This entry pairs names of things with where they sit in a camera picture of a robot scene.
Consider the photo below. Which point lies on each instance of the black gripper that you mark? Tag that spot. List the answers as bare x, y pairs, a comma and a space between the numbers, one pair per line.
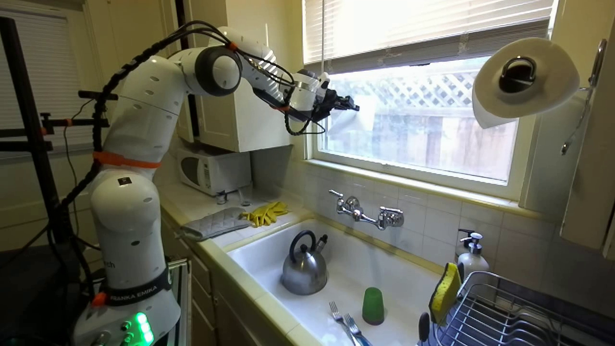
326, 103

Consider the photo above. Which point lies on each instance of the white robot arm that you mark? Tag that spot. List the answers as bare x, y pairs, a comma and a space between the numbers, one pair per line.
132, 211

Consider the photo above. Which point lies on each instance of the kitchen window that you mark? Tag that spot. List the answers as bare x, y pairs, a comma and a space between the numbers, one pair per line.
424, 126

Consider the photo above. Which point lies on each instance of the white window blinds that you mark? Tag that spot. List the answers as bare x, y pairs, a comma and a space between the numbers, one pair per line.
417, 28

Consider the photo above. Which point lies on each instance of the yellow rubber gloves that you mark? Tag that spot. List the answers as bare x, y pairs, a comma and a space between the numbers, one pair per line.
267, 213

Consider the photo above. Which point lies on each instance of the clear drinking glass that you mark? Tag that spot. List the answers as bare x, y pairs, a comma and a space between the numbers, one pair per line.
242, 196

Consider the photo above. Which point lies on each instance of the white toaster oven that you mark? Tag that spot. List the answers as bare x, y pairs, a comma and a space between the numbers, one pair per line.
215, 171

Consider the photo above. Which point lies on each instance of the grey metal kettle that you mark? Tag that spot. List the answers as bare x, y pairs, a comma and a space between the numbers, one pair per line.
305, 269

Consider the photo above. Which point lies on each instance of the white kitchen sink basin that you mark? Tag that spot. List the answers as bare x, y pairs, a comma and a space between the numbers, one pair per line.
392, 269

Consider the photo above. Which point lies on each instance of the paper towel holder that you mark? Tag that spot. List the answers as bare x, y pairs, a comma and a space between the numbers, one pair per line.
518, 73

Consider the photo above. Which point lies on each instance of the grey quilted cloth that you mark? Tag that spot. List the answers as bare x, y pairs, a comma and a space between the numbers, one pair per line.
215, 223

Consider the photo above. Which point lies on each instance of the white paper towel roll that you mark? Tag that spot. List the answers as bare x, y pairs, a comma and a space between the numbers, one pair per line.
545, 96

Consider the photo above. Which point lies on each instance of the soap pump dispenser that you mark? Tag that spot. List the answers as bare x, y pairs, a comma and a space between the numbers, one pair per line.
472, 259

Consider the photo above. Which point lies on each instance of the green plastic cup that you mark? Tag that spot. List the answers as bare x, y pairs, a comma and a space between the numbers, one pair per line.
374, 307

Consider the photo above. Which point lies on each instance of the yellow sponge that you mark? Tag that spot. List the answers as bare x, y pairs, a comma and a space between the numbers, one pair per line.
445, 290

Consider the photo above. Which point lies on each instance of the silver metal fork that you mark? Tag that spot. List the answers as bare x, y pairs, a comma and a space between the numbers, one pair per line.
338, 317

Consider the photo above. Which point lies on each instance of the cream base cabinets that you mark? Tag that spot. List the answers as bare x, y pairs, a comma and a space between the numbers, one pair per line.
213, 299

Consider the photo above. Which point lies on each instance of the black metal stand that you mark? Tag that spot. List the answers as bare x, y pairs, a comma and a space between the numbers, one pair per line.
30, 126

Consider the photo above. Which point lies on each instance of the white wall cabinet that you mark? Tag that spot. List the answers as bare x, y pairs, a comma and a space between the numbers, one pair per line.
244, 124

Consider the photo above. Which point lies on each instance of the chrome wall faucet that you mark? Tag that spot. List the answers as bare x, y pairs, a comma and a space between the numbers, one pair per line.
367, 213

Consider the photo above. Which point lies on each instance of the cream wall cabinet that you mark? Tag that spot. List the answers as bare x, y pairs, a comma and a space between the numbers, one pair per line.
593, 178

